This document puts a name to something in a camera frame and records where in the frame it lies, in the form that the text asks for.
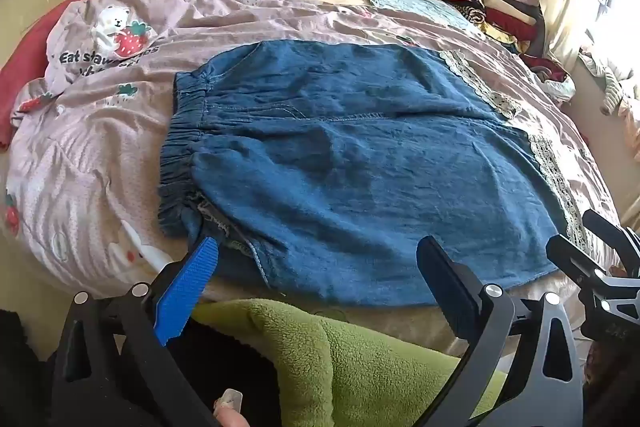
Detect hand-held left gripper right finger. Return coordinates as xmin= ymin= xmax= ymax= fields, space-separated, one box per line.
xmin=416 ymin=234 xmax=586 ymax=427

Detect pink strawberry printed quilt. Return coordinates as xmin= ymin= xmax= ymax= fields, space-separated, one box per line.
xmin=0 ymin=0 xmax=626 ymax=348

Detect clothes on windowsill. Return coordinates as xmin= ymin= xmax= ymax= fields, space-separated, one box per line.
xmin=577 ymin=47 xmax=640 ymax=118

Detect person's green fleece top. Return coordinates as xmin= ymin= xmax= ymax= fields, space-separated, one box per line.
xmin=190 ymin=297 xmax=506 ymax=427

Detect black garment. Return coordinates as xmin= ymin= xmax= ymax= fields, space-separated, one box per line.
xmin=0 ymin=304 xmax=283 ymax=427

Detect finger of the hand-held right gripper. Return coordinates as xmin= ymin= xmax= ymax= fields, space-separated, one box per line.
xmin=546 ymin=234 xmax=640 ymax=315
xmin=582 ymin=209 xmax=640 ymax=275

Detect person's left hand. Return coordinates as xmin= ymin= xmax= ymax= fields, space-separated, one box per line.
xmin=212 ymin=388 xmax=251 ymax=427

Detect light blue lace cloth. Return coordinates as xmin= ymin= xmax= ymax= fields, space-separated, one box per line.
xmin=357 ymin=0 xmax=473 ymax=38

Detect blue denim pants lace trim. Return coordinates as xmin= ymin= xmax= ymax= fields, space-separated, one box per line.
xmin=157 ymin=39 xmax=593 ymax=308

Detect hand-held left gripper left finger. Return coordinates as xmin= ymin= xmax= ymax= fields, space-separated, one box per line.
xmin=47 ymin=237 xmax=223 ymax=427

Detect pile of folded clothes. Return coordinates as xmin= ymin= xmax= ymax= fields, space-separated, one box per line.
xmin=422 ymin=0 xmax=576 ymax=102

